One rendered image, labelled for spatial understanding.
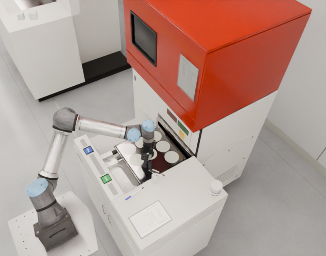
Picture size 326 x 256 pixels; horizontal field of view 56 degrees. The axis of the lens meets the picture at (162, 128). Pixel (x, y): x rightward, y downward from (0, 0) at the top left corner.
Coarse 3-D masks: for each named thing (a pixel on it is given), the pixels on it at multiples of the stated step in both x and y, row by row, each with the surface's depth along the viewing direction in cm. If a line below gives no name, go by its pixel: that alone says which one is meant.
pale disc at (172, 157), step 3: (168, 153) 214; (171, 153) 214; (174, 153) 214; (165, 156) 212; (168, 156) 212; (171, 156) 212; (174, 156) 213; (177, 156) 213; (165, 159) 211; (168, 159) 211; (171, 159) 211; (174, 159) 211; (177, 159) 211; (171, 162) 209; (174, 162) 210
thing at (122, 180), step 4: (112, 156) 213; (112, 160) 211; (112, 168) 207; (116, 168) 207; (120, 168) 207; (112, 172) 205; (116, 172) 205; (120, 172) 205; (116, 176) 203; (120, 176) 203; (124, 176) 203; (116, 180) 201; (120, 180) 201; (124, 180) 201; (128, 180) 201; (120, 184) 199; (124, 184) 199; (128, 184) 199; (124, 188) 197
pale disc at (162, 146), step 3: (162, 141) 221; (165, 141) 221; (156, 144) 219; (159, 144) 219; (162, 144) 219; (165, 144) 219; (168, 144) 219; (156, 147) 217; (159, 147) 217; (162, 147) 217; (165, 147) 217; (168, 147) 217; (159, 150) 215; (162, 150) 216; (165, 150) 216
